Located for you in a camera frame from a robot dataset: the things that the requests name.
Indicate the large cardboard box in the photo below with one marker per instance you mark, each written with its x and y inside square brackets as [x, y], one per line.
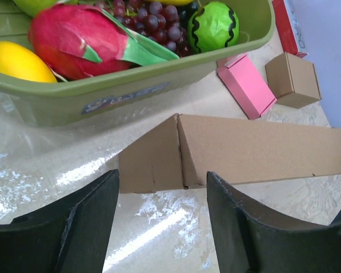
[179, 152]

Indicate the red white toothpaste box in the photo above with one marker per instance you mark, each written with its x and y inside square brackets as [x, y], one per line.
[289, 31]

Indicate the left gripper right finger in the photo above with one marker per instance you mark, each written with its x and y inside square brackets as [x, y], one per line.
[252, 237]

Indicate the small brown cardboard box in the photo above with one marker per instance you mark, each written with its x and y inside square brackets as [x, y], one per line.
[293, 81]

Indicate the green pear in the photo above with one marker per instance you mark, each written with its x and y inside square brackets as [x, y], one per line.
[37, 4]

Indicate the pink rectangular block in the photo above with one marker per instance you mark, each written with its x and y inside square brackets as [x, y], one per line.
[246, 85]

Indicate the dark grape bunch lower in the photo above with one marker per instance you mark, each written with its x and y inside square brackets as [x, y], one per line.
[164, 22]

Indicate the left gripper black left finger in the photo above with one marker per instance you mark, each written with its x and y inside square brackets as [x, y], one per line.
[68, 235]

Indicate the green plastic bin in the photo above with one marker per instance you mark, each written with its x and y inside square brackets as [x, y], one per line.
[51, 105]

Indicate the small orange fruit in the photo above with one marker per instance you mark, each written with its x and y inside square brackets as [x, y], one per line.
[19, 62]

